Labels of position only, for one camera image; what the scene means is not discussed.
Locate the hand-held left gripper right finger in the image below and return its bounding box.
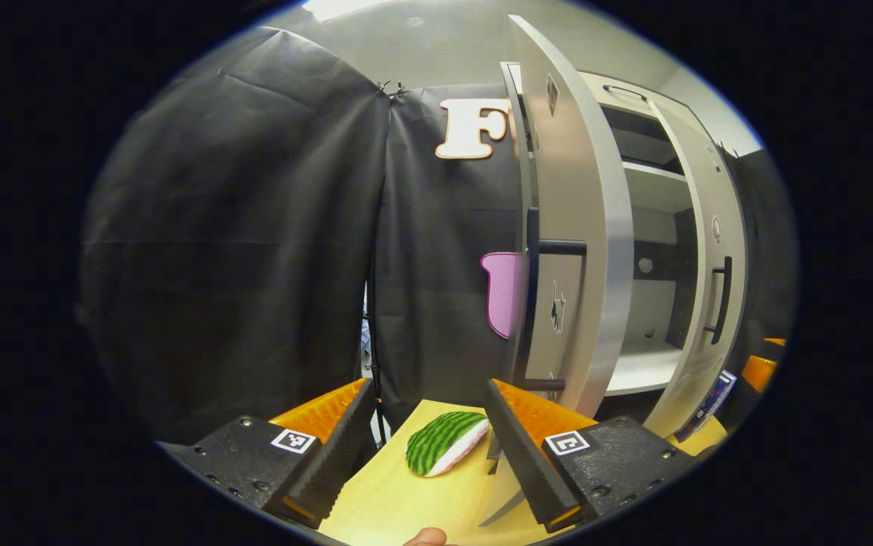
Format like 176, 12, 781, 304
485, 378, 699, 532

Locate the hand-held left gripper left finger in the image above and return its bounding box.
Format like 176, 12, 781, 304
157, 378, 378, 530

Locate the grey white cabinet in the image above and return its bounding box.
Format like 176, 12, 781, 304
501, 61, 748, 441

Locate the white cabinet door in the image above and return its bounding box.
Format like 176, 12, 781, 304
642, 99, 748, 441
478, 14, 636, 528

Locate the white cabinet shelf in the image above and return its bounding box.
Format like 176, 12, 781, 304
605, 337, 686, 397
622, 159, 691, 184

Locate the white cabinet drawer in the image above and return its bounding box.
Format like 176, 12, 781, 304
579, 71, 663, 115

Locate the green striped watermelon slice toy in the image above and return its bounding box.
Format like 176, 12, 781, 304
405, 412, 491, 478

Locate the black backdrop cloth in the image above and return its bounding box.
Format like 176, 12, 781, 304
76, 27, 799, 456

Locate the ceiling light panel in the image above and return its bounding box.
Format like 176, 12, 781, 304
303, 0, 407, 22

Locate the black door handle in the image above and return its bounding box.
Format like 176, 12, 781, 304
704, 256, 733, 346
516, 209, 589, 392

